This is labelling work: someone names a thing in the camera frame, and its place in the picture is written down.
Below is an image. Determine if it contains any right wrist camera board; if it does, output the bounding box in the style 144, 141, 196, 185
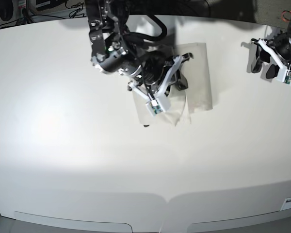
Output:
146, 95, 171, 116

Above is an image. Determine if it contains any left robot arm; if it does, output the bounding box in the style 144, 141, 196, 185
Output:
250, 11, 291, 85

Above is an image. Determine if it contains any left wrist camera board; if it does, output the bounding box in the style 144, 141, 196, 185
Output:
277, 69, 291, 86

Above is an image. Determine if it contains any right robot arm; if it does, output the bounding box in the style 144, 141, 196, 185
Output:
85, 0, 193, 101

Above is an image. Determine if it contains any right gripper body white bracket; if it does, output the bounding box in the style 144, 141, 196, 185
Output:
128, 50, 194, 102

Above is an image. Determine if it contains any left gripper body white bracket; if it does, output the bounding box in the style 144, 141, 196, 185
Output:
250, 32, 291, 79

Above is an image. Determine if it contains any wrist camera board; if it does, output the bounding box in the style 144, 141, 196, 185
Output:
277, 69, 291, 86
146, 95, 171, 116

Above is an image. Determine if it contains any white T-shirt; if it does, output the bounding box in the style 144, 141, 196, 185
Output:
132, 43, 212, 126

